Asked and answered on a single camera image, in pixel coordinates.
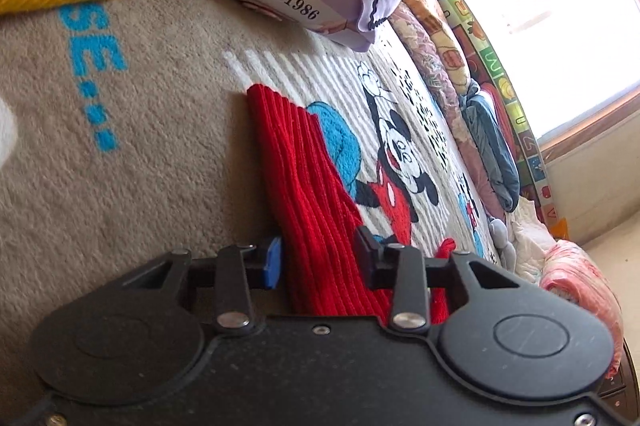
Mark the pink floral quilt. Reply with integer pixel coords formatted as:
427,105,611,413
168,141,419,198
390,3,504,220

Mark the cream comforter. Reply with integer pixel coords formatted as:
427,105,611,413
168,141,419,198
506,197,556,285

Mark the dark wooden headboard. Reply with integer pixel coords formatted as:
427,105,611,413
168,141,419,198
598,342,639,422

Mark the blue folded blanket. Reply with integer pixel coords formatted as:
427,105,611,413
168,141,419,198
459,79,520,213

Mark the Mickey Mouse bed blanket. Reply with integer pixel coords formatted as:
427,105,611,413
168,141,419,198
0,0,507,422

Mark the yellow patterned pillow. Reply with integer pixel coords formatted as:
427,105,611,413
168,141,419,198
404,0,472,95

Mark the light blue plush toy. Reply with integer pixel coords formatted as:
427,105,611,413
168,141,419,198
488,219,516,273

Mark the red knit sweater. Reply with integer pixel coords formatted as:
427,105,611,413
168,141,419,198
245,82,459,326

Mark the pink rolled quilt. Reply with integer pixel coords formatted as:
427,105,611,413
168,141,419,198
539,239,624,378

